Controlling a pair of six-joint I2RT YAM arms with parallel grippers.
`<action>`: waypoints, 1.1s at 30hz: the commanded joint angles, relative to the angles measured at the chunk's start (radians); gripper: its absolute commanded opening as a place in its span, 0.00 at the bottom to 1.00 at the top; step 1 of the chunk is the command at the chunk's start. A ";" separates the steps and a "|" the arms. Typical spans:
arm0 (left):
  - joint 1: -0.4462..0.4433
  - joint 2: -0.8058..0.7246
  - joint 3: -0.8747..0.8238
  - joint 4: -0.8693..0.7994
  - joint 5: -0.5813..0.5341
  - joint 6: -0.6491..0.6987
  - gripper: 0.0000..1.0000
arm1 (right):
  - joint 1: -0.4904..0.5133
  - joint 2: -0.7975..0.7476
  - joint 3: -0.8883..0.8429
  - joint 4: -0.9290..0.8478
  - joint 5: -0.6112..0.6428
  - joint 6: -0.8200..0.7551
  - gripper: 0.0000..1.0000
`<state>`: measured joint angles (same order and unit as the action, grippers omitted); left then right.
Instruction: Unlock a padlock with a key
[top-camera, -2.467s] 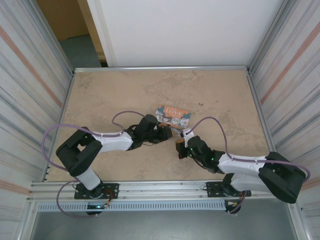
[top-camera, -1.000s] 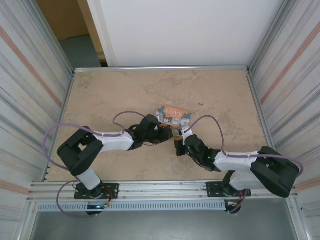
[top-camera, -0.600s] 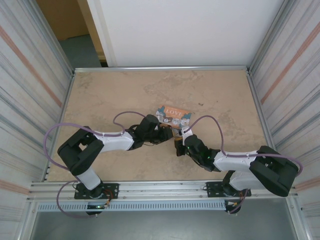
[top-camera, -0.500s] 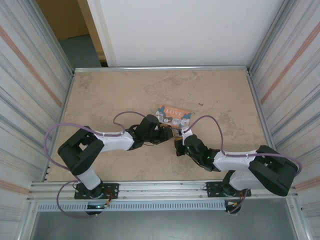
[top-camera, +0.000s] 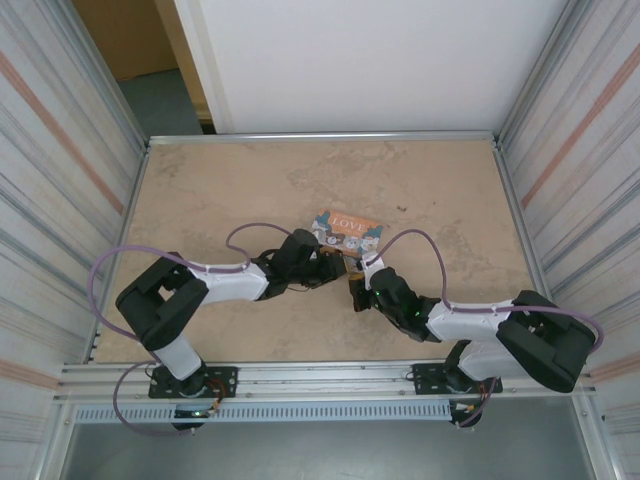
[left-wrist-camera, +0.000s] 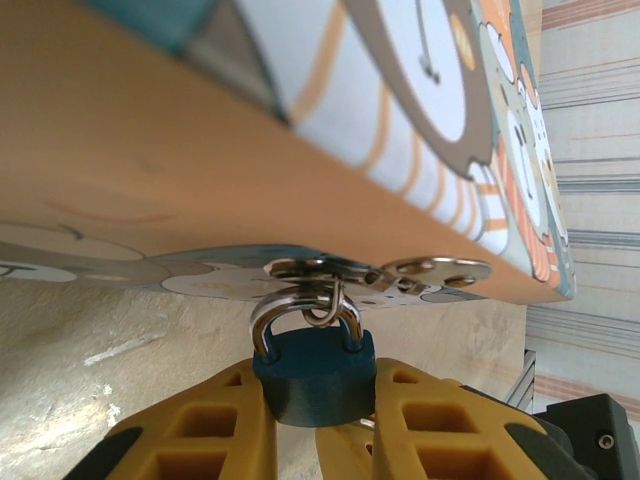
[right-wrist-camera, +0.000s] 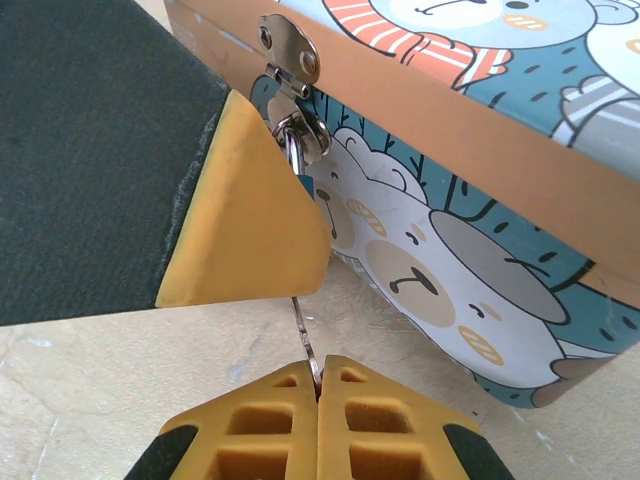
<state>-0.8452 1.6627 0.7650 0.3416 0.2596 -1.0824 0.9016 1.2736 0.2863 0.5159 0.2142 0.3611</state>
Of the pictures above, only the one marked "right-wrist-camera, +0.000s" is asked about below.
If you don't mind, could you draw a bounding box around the small silver key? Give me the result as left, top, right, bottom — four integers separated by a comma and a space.
291, 297, 324, 394

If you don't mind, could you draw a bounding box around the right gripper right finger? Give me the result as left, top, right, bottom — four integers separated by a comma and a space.
315, 354, 516, 480

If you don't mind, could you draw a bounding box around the bear print tin box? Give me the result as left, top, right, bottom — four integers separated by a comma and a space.
162, 0, 640, 410

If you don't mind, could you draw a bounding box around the silver metal hasp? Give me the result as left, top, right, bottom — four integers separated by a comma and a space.
257, 13, 334, 166

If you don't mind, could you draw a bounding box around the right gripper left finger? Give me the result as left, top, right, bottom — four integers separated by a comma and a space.
124, 359, 320, 480

